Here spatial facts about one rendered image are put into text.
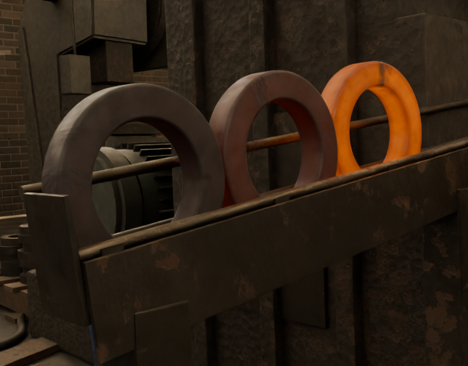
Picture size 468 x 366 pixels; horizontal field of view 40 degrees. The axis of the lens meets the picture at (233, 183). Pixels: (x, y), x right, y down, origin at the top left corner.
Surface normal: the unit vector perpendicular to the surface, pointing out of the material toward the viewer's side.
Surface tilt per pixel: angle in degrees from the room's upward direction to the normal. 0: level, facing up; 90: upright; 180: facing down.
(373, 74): 90
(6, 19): 90
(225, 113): 61
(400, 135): 86
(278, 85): 90
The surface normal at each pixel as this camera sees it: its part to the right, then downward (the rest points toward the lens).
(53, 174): -0.74, -0.09
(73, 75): 0.79, 0.00
